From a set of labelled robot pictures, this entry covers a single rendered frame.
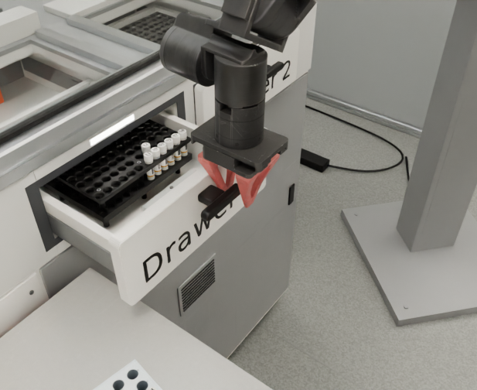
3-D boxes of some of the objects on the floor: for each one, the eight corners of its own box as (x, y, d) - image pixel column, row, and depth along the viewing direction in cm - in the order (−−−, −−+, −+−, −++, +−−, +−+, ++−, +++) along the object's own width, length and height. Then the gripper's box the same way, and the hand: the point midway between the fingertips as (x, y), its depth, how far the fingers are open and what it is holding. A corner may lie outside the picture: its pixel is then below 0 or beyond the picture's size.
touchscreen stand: (532, 302, 168) (724, -37, 101) (396, 326, 161) (508, -21, 95) (453, 199, 205) (556, -99, 139) (340, 215, 198) (392, -91, 132)
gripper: (185, 92, 60) (191, 198, 70) (260, 122, 56) (255, 230, 66) (222, 70, 64) (223, 172, 74) (294, 96, 60) (284, 201, 70)
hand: (238, 194), depth 69 cm, fingers open, 3 cm apart
